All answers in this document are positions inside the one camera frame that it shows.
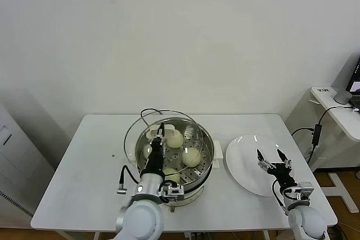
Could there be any dark laptop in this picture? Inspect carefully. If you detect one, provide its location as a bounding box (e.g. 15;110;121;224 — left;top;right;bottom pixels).
345;53;360;106

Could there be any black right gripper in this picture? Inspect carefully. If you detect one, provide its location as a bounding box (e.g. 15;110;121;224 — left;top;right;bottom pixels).
255;148;298;189

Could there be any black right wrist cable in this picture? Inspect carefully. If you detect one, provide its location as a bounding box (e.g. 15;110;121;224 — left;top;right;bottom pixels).
271;180;295;217

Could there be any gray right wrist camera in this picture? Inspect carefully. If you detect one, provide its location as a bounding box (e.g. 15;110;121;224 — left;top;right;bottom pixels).
292;181;314;200

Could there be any black pot power cord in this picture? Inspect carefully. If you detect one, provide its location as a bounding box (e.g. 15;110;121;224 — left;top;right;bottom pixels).
139;107;164;127

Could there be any round glass pot lid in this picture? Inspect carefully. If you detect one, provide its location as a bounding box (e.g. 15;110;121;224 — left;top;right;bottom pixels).
123;109;205;180

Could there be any gray cylinder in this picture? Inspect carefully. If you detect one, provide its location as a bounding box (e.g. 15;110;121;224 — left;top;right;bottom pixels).
333;89;353;106

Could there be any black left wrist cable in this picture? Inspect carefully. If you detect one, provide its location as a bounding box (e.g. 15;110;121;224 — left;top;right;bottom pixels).
116;165;142;196

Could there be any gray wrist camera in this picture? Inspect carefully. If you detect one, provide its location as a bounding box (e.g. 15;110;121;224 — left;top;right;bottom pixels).
161;183;185;203
292;181;314;200

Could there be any white side desk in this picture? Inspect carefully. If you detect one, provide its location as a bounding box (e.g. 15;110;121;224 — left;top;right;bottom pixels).
284;86;360;214

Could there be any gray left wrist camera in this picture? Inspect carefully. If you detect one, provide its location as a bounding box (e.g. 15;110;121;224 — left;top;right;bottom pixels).
161;183;185;203

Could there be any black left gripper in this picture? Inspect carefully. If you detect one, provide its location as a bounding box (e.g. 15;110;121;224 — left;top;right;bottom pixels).
143;123;167;175

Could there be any white steamed baozi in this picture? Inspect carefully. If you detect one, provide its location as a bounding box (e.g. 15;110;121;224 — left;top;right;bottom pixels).
182;147;202;167
163;167;182;185
142;143;154;160
166;132;185;149

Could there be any cream electric pot base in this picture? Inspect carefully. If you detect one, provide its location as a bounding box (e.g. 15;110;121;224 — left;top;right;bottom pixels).
128;150;226;213

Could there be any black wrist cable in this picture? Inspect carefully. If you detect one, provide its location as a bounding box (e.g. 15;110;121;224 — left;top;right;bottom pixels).
271;180;295;217
116;165;142;196

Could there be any black power adapter cable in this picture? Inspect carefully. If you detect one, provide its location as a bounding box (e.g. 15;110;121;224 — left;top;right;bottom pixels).
290;106;356;165

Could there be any perforated steel steamer basket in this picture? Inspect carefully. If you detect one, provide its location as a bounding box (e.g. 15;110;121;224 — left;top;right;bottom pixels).
128;116;225;193

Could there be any white round plate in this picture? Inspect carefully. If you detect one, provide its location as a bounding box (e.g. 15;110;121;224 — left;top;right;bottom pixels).
225;134;297;197

